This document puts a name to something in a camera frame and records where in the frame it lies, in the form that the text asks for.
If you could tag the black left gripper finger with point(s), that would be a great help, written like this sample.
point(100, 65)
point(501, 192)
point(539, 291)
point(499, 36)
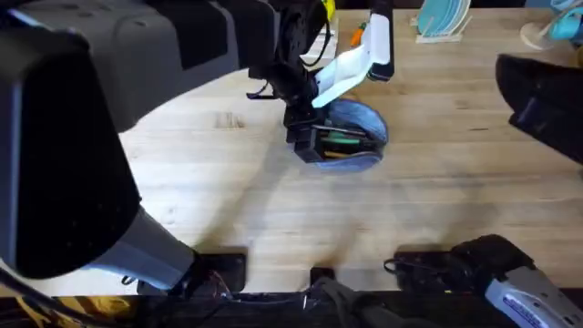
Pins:
point(296, 141)
point(314, 152)

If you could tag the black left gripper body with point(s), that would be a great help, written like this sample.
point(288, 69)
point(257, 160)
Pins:
point(296, 68)

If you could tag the blue denim zip bag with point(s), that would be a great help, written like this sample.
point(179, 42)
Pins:
point(360, 118)

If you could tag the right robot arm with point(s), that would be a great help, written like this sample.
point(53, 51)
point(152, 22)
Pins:
point(542, 105)

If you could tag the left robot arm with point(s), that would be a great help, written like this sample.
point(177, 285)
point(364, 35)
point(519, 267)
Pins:
point(68, 182)

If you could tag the yellow object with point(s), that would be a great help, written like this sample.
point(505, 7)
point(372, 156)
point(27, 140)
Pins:
point(329, 8)

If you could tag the orange toy carrot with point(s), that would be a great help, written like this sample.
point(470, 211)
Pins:
point(357, 35)

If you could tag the wooden peg rack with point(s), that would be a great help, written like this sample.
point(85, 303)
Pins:
point(437, 39)

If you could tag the white cup stand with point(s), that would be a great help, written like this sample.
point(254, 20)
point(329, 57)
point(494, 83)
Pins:
point(535, 35)

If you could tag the teal cup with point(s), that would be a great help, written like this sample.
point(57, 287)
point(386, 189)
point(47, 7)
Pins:
point(567, 25)

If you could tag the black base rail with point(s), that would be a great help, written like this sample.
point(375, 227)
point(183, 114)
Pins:
point(255, 312)

